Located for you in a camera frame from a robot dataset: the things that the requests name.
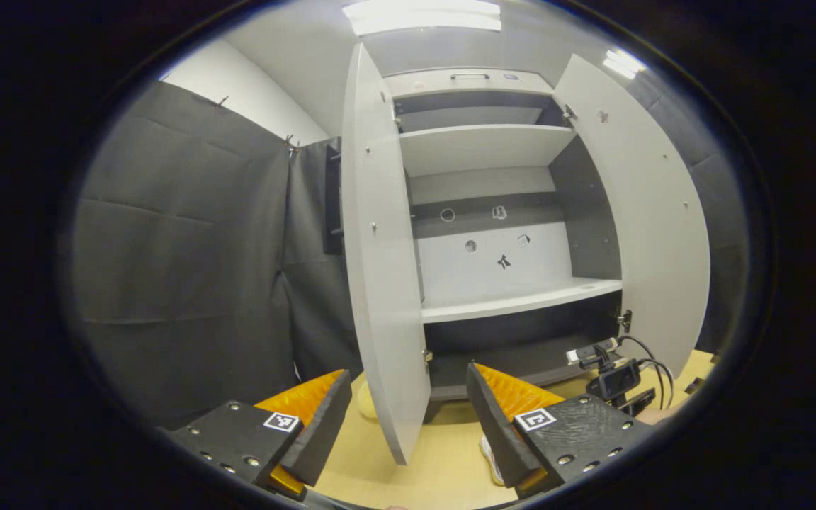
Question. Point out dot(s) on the yellow cloth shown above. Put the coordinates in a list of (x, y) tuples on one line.
[(367, 400)]

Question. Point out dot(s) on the black flat panel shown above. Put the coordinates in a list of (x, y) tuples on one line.
[(332, 198)]

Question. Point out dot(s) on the white striped shoe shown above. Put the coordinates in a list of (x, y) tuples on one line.
[(491, 460)]

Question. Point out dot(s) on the grey shoe cabinet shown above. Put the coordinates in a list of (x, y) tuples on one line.
[(486, 149)]

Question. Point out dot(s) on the large ceiling light panel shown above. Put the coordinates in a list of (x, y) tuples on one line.
[(422, 15)]

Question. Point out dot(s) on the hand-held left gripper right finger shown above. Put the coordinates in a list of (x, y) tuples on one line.
[(500, 432)]

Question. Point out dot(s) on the small ceiling light panel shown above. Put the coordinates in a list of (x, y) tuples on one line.
[(623, 64)]

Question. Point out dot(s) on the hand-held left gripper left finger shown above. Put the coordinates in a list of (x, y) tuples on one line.
[(323, 432)]

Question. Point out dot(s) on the grey shoe cabinet door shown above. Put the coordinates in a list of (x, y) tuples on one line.
[(656, 234), (380, 283)]

